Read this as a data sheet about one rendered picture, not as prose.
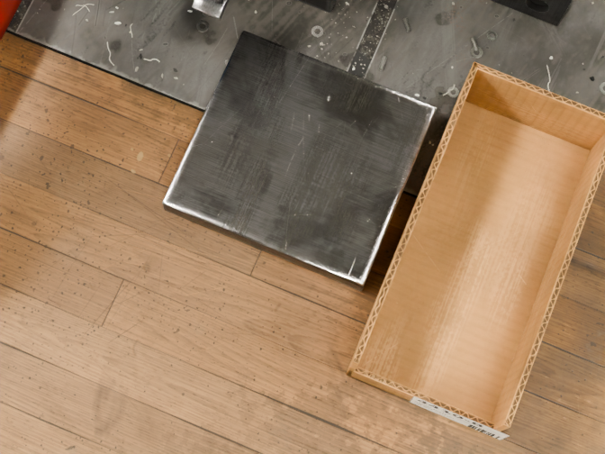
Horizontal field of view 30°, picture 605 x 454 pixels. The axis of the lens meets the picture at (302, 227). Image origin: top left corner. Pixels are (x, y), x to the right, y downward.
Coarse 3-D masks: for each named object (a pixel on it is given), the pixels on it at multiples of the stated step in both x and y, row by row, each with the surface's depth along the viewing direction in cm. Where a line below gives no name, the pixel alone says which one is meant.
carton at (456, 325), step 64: (448, 128) 85; (512, 128) 92; (576, 128) 89; (448, 192) 90; (512, 192) 91; (576, 192) 90; (448, 256) 89; (512, 256) 89; (384, 320) 88; (448, 320) 88; (512, 320) 88; (384, 384) 84; (448, 384) 86; (512, 384) 83
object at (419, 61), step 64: (64, 0) 94; (128, 0) 94; (192, 0) 95; (256, 0) 95; (384, 0) 95; (448, 0) 95; (576, 0) 96; (128, 64) 93; (192, 64) 93; (384, 64) 94; (448, 64) 94; (512, 64) 94; (576, 64) 94
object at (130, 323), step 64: (0, 64) 93; (64, 64) 93; (0, 128) 91; (64, 128) 91; (128, 128) 91; (192, 128) 92; (0, 192) 90; (64, 192) 90; (128, 192) 90; (0, 256) 88; (64, 256) 89; (128, 256) 89; (192, 256) 89; (256, 256) 89; (384, 256) 89; (576, 256) 90; (0, 320) 87; (64, 320) 87; (128, 320) 87; (192, 320) 88; (256, 320) 88; (320, 320) 88; (576, 320) 89; (0, 384) 86; (64, 384) 86; (128, 384) 86; (192, 384) 86; (256, 384) 86; (320, 384) 87; (576, 384) 87; (0, 448) 85; (64, 448) 85; (128, 448) 85; (192, 448) 85; (256, 448) 85; (320, 448) 85; (384, 448) 86; (448, 448) 86; (512, 448) 86; (576, 448) 86
